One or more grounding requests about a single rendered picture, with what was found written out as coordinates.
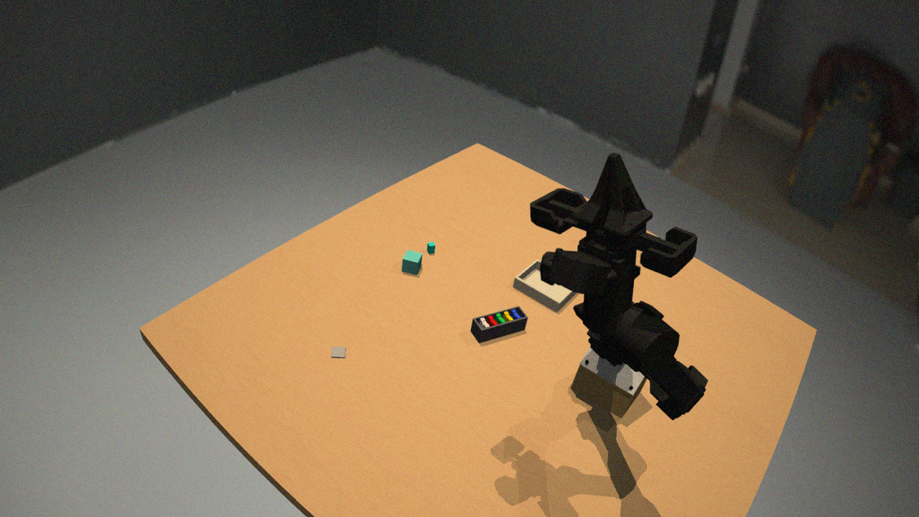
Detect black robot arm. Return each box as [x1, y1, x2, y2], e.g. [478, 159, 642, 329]
[540, 244, 708, 421]

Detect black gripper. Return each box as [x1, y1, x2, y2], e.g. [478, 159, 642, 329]
[530, 152, 697, 300]

